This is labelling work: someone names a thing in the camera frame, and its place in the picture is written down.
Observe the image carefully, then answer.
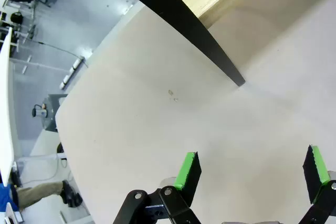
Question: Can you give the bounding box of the black frame wooden shelf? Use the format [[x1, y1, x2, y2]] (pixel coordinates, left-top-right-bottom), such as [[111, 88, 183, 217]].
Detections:
[[99, 0, 276, 88]]

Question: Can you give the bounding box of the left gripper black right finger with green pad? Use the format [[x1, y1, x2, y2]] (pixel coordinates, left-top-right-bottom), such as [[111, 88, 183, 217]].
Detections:
[[299, 144, 336, 224]]

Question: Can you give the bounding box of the black floor cable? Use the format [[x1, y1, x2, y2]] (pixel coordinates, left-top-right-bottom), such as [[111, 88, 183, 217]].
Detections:
[[33, 39, 85, 60]]

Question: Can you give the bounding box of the white power strip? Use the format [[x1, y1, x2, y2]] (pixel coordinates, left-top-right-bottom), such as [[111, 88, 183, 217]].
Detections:
[[71, 56, 85, 71], [59, 74, 72, 90]]

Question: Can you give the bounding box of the grey metal stand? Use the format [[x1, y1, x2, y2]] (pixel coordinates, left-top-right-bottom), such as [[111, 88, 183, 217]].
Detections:
[[41, 93, 69, 132]]

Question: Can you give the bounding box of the black shoe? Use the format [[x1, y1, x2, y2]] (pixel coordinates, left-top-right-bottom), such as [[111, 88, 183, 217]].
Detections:
[[60, 179, 83, 208]]

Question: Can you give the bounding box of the blue fabric item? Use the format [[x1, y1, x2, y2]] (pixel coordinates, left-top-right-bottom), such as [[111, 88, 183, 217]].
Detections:
[[0, 183, 19, 213]]

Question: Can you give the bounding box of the khaki trouser leg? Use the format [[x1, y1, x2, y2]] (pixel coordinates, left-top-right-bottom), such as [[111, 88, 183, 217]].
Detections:
[[15, 180, 65, 211]]

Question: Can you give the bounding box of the long white table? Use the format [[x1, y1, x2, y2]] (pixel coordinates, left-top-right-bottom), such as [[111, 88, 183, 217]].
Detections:
[[0, 27, 18, 185]]

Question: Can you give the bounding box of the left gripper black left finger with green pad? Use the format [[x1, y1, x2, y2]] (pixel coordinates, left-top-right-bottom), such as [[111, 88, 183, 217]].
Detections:
[[112, 151, 203, 224]]

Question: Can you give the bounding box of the silver metal canister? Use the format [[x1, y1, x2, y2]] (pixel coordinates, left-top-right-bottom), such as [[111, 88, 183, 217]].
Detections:
[[31, 104, 49, 119]]

